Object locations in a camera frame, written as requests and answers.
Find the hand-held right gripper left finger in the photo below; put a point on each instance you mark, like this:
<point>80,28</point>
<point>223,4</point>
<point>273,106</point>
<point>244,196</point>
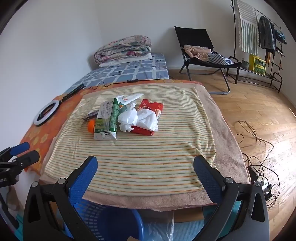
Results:
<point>85,178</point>

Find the yellow bag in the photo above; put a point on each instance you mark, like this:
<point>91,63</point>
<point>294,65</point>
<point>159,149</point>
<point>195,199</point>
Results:
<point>259,64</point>

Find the brown cardboard box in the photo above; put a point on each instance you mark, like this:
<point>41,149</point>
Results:
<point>187,215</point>

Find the crumpled white tissue paper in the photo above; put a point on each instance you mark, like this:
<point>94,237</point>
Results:
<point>146,120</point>

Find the orange printed cloth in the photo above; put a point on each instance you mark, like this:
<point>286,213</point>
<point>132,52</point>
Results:
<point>46,132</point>

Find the teal garment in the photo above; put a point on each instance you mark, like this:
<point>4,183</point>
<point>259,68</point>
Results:
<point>281,37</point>

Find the blue plaid bed sheet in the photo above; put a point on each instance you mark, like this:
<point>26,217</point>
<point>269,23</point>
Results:
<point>138,69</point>

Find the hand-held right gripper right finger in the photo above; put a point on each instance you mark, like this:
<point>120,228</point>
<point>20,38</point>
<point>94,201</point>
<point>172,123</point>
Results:
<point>208,180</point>

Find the green striped hanging cloth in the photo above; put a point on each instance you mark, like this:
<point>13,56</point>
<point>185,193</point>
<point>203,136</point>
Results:
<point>248,32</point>

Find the small green pot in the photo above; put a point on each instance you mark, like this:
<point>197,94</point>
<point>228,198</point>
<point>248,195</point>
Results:
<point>245,64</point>

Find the dark snack wrapper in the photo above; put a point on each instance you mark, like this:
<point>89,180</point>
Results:
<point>89,115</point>

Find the green milk carton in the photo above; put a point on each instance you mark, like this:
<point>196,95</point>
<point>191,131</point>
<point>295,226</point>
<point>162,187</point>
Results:
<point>108,125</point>

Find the grey striped cloth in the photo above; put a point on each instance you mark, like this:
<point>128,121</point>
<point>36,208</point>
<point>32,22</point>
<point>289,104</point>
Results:
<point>219,60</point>

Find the white squeeze tube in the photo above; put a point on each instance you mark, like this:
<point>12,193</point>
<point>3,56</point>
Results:
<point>131,97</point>

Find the folded floral quilt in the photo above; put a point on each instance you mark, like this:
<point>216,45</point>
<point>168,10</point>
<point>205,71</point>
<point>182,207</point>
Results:
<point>122,48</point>

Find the clear plastic bag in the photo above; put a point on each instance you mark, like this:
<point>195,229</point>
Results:
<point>159,229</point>

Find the black metal clothes rack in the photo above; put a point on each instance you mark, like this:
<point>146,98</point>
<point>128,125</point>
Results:
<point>277,73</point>

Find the red tissue packet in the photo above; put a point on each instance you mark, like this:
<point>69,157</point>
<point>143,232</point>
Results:
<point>148,104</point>

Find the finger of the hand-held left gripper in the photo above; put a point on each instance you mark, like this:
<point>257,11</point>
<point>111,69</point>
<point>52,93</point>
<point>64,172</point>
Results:
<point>27,158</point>
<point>19,148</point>

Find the black power strip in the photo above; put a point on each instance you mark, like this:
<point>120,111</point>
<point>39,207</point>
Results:
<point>132,81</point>

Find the black folding chair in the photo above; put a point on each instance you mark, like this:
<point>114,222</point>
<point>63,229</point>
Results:
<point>192,37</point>

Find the grey jacket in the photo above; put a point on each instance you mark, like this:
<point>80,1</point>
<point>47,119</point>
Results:
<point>264,32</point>

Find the pink clothes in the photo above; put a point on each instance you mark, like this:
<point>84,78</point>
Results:
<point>196,52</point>

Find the blue plastic basket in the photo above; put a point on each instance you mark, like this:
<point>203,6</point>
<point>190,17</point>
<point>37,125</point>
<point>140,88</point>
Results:
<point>104,220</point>

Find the yellow striped cloth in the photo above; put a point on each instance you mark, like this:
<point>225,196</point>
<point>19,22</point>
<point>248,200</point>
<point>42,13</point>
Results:
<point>150,150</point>

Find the white power strip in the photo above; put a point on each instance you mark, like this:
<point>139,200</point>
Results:
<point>267,188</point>

